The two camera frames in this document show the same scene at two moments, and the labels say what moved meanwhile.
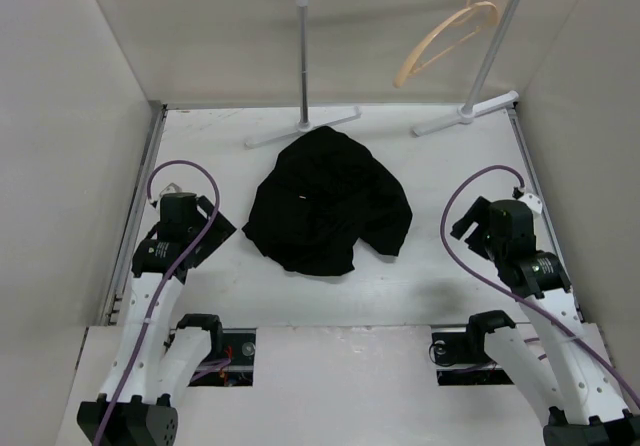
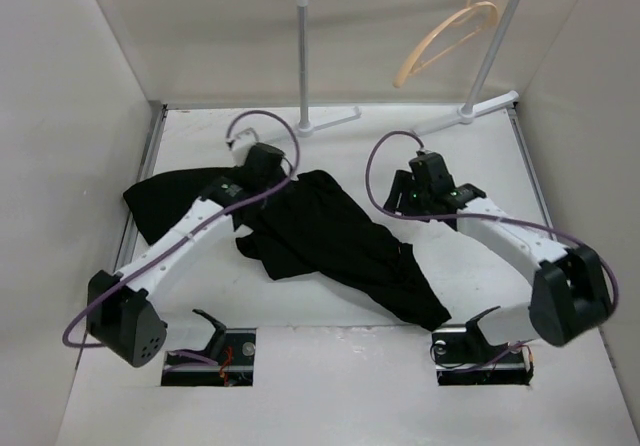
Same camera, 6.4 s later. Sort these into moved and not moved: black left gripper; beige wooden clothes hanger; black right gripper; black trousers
Moved: black trousers; black right gripper; black left gripper
Not moved: beige wooden clothes hanger
